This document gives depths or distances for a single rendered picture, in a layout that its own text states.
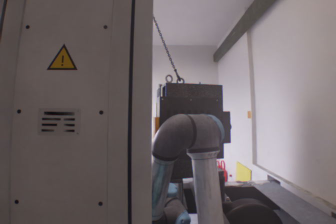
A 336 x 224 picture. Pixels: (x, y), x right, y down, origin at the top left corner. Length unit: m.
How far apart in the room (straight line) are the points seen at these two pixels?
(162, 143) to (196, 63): 3.47
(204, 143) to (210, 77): 3.38
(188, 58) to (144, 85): 3.64
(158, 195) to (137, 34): 0.52
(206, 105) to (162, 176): 0.82
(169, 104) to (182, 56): 2.80
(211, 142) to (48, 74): 0.48
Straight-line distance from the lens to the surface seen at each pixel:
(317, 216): 1.66
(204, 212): 0.66
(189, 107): 1.28
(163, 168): 0.60
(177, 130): 0.55
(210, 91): 1.50
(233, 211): 1.72
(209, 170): 0.62
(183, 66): 3.90
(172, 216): 0.82
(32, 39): 0.43
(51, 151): 0.38
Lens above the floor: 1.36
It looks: 6 degrees up
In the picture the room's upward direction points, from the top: straight up
